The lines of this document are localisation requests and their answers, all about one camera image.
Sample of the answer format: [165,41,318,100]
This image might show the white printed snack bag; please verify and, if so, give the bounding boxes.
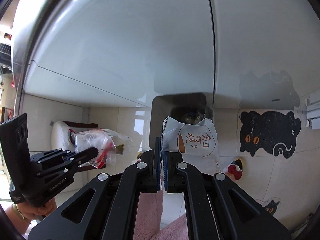
[161,117,220,169]

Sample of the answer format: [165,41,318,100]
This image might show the clear bag red contents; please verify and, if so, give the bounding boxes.
[74,128,132,169]

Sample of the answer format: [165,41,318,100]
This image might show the left hand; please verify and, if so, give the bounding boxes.
[5,198,57,226]

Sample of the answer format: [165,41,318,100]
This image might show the red white slipper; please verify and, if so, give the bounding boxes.
[223,158,244,181]

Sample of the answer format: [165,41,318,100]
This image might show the black cat floor sticker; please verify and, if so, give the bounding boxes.
[239,111,302,159]

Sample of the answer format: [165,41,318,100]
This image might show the small black cat sticker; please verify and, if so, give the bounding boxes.
[257,197,281,216]

